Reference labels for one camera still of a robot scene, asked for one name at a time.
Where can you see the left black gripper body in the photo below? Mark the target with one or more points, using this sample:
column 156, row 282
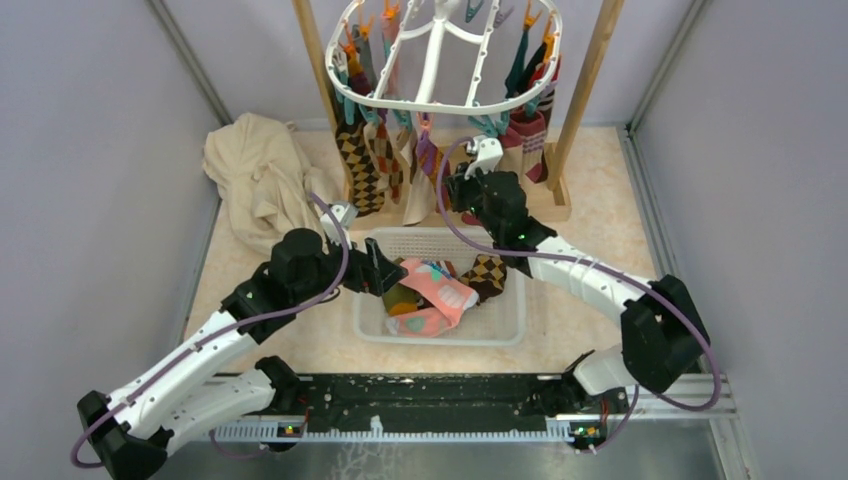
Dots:
column 331, row 264

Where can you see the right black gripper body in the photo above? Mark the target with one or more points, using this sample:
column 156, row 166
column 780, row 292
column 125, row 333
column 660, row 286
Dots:
column 468, row 195

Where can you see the wooden hanger rack frame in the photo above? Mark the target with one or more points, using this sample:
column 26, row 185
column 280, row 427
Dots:
column 327, row 75

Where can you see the brown yellow argyle sock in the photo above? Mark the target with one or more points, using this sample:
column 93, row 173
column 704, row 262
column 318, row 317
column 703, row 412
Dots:
column 487, row 277

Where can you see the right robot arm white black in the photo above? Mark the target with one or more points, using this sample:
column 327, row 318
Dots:
column 662, row 335

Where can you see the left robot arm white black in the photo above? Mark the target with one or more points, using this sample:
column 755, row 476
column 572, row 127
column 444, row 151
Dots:
column 192, row 358

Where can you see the white oval clip hanger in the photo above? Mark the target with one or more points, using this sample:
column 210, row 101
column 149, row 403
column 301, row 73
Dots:
column 371, row 32

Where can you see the pink striped toe sock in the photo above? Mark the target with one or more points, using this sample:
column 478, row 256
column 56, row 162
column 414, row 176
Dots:
column 523, row 145

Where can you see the cream sock brown toe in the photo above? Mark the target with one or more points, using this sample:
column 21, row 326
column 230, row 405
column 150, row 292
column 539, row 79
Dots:
column 420, row 196

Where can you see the dark teal sock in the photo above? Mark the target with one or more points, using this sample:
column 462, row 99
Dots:
column 514, row 79

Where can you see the beige crumpled cloth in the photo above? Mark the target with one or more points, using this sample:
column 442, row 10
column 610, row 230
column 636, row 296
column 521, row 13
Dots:
column 266, row 180

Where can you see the red and grey sock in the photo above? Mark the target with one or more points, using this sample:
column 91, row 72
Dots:
column 545, row 79

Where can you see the white plastic mesh basket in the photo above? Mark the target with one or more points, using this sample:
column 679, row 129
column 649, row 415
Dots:
column 499, row 321

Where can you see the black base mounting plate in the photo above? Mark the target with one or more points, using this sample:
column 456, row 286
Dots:
column 448, row 403

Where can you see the cream argyle sock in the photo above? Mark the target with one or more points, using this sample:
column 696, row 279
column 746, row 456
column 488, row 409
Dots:
column 389, row 169

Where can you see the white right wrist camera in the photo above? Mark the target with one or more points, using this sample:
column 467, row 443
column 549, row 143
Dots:
column 485, row 153

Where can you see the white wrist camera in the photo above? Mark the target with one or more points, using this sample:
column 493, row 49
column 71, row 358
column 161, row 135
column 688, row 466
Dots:
column 485, row 153
column 336, row 222

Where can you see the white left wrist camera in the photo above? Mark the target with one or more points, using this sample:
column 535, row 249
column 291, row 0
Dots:
column 336, row 222

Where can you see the aluminium rail frame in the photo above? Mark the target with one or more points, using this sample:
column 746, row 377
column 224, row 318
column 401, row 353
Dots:
column 694, row 396

